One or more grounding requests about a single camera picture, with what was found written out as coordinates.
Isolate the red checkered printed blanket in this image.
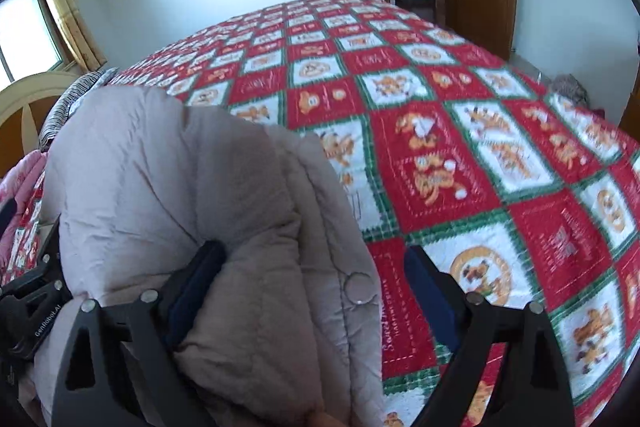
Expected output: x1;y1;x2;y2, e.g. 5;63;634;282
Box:
0;0;640;427

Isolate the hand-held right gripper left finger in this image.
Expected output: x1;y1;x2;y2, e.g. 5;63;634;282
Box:
51;240;227;427

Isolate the pink clothing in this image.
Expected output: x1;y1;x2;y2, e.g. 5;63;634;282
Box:
0;149;49;290

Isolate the grey striped cloth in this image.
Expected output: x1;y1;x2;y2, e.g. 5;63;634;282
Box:
37;67;122;152

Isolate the window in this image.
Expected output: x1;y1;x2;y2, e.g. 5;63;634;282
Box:
0;0;69;84

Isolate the beige padded coat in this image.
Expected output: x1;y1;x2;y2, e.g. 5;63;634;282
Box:
20;85;386;427

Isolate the yellow curtain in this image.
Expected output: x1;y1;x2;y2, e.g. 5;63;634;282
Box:
32;0;107;74

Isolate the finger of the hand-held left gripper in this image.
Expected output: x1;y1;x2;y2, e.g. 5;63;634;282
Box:
40;215;64;270

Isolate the grey bundle on floor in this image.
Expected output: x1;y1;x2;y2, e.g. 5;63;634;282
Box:
549;74;592;106

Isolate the cream wooden headboard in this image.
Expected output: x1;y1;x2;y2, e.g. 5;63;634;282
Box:
0;72;84;178

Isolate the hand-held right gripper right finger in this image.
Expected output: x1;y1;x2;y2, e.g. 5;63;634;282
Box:
403;245;577;427

